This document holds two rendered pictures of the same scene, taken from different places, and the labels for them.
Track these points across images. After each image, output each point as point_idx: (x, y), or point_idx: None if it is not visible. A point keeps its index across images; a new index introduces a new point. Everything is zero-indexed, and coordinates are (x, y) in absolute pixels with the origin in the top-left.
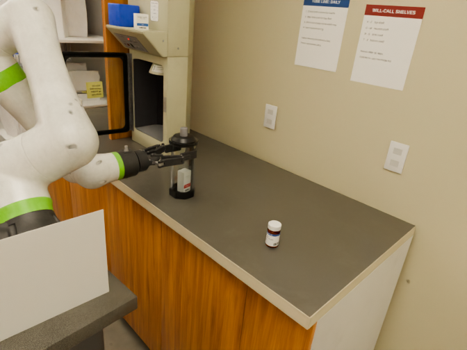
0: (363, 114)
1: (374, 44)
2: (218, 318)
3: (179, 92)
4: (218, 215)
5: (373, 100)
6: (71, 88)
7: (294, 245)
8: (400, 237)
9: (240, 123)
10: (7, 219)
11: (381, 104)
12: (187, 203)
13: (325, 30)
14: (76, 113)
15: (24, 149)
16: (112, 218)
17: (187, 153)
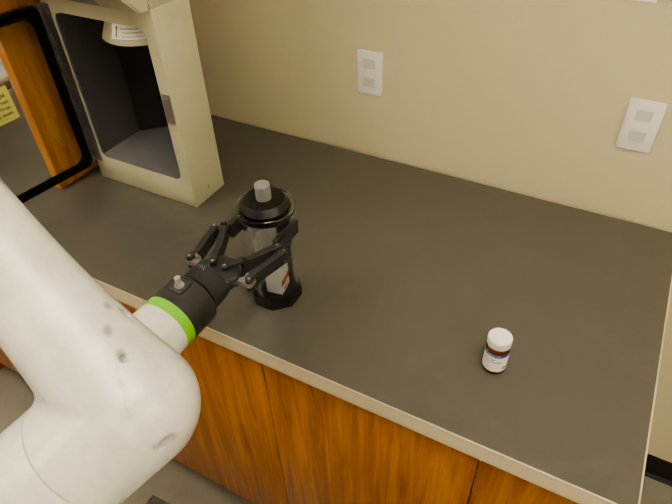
0: (571, 53)
1: None
2: (414, 487)
3: (189, 75)
4: (370, 326)
5: (593, 25)
6: (79, 275)
7: (528, 352)
8: (671, 270)
9: (305, 89)
10: None
11: (611, 32)
12: (302, 315)
13: None
14: (135, 350)
15: (54, 489)
16: None
17: (284, 234)
